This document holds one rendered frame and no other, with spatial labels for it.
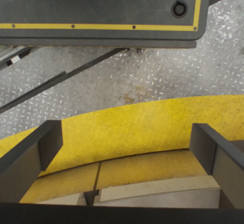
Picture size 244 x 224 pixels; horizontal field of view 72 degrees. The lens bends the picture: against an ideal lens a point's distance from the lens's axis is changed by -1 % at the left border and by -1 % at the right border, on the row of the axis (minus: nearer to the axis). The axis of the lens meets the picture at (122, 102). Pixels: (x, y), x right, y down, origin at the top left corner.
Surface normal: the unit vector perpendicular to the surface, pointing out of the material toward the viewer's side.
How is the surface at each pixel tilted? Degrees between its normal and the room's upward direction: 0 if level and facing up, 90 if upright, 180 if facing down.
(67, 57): 0
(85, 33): 0
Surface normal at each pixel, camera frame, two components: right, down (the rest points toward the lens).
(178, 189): -0.13, -0.96
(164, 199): -0.02, 0.25
